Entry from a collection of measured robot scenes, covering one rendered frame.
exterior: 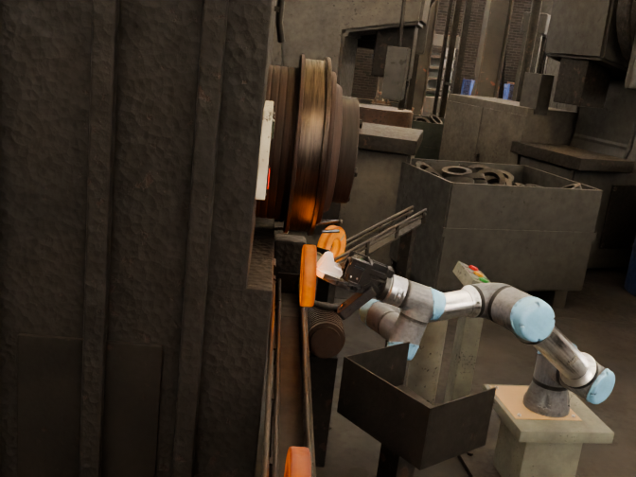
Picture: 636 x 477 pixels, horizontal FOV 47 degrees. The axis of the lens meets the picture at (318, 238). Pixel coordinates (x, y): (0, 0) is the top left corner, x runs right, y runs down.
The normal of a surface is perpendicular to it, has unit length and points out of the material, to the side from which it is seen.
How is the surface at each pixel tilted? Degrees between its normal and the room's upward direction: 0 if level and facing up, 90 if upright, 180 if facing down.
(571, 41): 92
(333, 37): 90
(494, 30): 90
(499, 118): 90
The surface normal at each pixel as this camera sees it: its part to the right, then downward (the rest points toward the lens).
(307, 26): -0.19, 0.23
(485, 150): -0.91, 0.00
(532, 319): 0.39, 0.21
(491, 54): 0.05, 0.26
